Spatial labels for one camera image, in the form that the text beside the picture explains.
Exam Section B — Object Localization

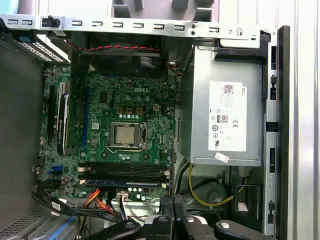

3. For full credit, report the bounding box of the light blue disk carrier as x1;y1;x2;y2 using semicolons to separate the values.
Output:
27;216;83;240

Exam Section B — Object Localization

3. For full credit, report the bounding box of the black case fan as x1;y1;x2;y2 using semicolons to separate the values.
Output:
71;32;167;77

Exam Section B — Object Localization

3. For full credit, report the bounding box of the black graphics card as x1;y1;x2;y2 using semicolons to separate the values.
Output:
56;93;72;155

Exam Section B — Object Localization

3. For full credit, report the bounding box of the blue SATA port block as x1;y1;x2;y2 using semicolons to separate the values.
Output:
50;164;63;181

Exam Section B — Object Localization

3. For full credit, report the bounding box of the silver power supply unit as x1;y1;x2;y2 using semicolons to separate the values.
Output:
189;44;265;167

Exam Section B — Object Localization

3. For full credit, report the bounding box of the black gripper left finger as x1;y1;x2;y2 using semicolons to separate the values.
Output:
81;196;176;240

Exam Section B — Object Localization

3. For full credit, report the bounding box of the black open PC case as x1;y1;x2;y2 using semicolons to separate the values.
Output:
0;13;291;240

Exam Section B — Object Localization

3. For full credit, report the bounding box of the perforated metal drive cage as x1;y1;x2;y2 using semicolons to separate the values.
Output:
0;206;55;240

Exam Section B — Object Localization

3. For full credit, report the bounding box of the black CPU socket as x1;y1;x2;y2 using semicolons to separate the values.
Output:
107;120;150;153

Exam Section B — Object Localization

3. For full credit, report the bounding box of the silver CPU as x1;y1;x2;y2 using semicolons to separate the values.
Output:
113;124;137;147

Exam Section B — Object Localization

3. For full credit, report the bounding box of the RAM slot with white clips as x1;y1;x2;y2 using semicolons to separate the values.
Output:
79;178;168;190
77;166;169;176

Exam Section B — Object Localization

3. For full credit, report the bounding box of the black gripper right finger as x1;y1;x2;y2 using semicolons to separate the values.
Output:
174;195;267;240

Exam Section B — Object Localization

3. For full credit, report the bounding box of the black expansion slot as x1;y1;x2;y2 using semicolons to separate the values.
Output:
48;85;57;148

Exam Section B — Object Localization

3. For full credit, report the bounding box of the red and black fan wire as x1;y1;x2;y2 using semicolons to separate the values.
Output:
66;39;161;53

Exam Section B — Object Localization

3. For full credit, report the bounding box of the yellow wire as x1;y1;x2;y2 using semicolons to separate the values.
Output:
187;163;249;206

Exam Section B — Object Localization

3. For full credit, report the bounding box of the green motherboard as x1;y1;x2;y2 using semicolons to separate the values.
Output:
34;63;177;201

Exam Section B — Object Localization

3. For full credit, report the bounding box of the black latch clip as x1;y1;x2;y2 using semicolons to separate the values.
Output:
41;15;61;28

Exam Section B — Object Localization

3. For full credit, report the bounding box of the orange and red wire bundle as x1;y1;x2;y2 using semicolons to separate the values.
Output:
83;188;118;218

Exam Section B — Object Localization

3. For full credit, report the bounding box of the thin wire locking lever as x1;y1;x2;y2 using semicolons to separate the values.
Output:
106;121;149;153

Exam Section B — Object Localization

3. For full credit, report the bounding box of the grey parts rack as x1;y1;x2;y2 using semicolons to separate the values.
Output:
109;0;218;24

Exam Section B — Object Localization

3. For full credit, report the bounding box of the black cable with white label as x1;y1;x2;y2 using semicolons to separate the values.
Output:
37;182;131;223

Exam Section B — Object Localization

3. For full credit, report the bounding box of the grey wire bundle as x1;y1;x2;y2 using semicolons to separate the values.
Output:
116;189;130;222

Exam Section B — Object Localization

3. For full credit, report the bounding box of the RAM slot with black clips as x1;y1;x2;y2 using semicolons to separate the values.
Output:
78;160;167;170
78;172;168;181

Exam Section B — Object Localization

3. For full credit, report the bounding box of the metal socket cover frame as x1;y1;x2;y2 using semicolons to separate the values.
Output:
108;121;141;151

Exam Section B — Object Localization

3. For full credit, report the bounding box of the perforated slot cover bracket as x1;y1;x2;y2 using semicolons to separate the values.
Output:
11;34;71;64

